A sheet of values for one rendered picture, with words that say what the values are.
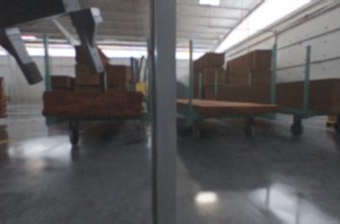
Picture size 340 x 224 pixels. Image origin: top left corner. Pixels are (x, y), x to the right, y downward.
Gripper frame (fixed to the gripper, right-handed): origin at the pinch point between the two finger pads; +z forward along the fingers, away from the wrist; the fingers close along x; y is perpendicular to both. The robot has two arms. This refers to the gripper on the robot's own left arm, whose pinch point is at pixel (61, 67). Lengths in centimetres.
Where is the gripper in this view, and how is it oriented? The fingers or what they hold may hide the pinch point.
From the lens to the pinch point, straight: 40.7
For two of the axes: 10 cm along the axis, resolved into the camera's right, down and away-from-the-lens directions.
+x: -9.8, 1.2, 1.5
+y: 0.8, -4.8, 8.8
